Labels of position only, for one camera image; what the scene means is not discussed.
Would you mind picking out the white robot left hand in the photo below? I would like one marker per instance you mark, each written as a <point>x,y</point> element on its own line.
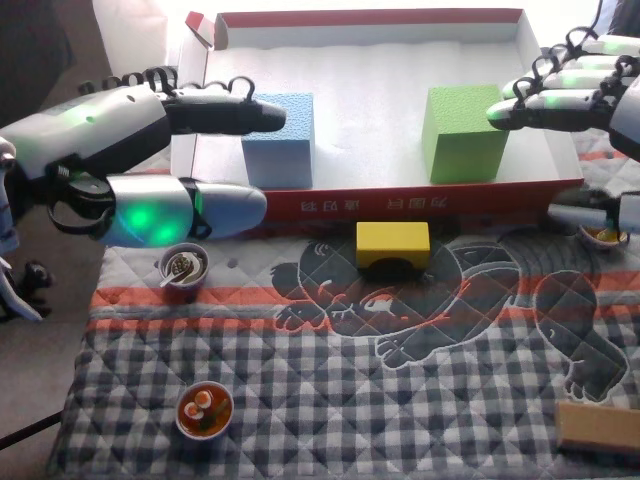
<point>565,107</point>

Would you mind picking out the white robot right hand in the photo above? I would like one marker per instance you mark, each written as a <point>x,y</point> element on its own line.
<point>100,120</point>

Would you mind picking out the green foam cube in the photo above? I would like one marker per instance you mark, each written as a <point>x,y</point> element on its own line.
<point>462,150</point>

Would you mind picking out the blue foam cube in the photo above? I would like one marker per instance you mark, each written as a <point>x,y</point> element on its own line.
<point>277,160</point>

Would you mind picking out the white shallow box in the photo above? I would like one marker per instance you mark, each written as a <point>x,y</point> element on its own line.
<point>370,100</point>

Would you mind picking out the toy bowl yellow noodles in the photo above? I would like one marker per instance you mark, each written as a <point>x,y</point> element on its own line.
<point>602,239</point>

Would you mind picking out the toy bowl green soup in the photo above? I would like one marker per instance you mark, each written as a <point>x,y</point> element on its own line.
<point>182,267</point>

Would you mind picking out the yellow arch block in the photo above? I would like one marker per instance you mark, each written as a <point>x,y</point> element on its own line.
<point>392,237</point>

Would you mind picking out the toy bowl orange egg soup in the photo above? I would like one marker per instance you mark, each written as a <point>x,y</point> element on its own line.
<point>204,410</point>

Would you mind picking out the wooden block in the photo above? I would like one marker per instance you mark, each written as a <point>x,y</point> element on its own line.
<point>597,427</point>

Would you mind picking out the grey checked bear quilt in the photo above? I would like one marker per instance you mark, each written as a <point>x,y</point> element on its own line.
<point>350,400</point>

